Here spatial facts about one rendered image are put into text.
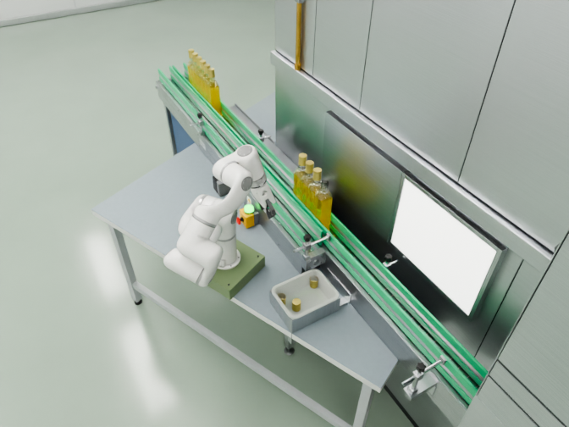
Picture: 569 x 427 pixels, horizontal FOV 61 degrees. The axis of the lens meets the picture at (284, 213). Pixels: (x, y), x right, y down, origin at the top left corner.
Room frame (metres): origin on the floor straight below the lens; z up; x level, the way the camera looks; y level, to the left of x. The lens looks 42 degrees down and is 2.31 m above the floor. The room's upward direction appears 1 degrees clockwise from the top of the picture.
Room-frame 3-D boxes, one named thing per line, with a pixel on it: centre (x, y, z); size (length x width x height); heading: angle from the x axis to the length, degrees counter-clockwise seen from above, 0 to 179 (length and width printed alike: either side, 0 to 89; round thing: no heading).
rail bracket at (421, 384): (0.78, -0.44, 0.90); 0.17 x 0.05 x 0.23; 121
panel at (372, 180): (1.35, -0.41, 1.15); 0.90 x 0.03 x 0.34; 31
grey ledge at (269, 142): (2.12, 0.09, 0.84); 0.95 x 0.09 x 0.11; 31
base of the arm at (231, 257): (1.36, 0.25, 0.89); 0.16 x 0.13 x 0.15; 149
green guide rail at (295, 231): (2.11, 0.36, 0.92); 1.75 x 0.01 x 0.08; 31
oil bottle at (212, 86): (2.44, 0.40, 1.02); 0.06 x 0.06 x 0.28; 31
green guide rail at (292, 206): (2.14, 0.30, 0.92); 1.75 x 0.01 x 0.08; 31
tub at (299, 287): (1.18, -0.08, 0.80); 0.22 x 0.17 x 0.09; 121
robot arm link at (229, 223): (1.37, 0.25, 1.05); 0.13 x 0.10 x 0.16; 68
